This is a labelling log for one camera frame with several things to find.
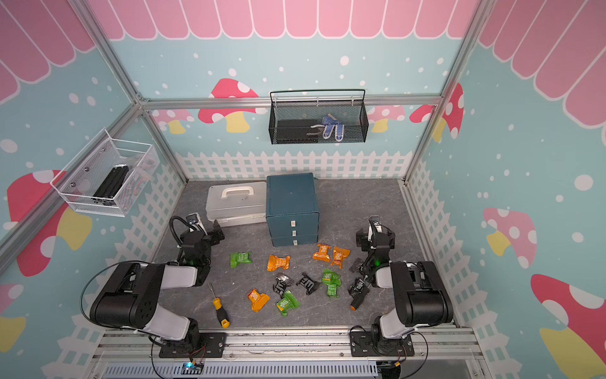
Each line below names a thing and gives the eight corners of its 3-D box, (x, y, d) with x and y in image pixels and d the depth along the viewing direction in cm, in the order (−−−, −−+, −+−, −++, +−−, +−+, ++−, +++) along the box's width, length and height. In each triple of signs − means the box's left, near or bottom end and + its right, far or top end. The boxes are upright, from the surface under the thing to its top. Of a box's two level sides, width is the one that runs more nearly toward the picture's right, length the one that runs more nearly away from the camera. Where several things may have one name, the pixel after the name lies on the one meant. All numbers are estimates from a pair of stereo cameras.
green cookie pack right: (322, 297, 86) (322, 294, 84) (321, 271, 92) (321, 268, 90) (341, 297, 86) (342, 294, 84) (339, 271, 92) (340, 268, 90)
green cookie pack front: (284, 318, 81) (283, 317, 80) (273, 303, 85) (272, 301, 83) (300, 305, 84) (300, 303, 83) (289, 290, 87) (289, 288, 86)
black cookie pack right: (354, 298, 85) (355, 295, 83) (346, 290, 87) (347, 287, 85) (365, 287, 88) (366, 284, 86) (357, 279, 90) (358, 276, 87)
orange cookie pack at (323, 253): (312, 261, 95) (312, 259, 93) (312, 246, 99) (312, 243, 97) (330, 261, 95) (330, 259, 93) (329, 246, 99) (329, 243, 97)
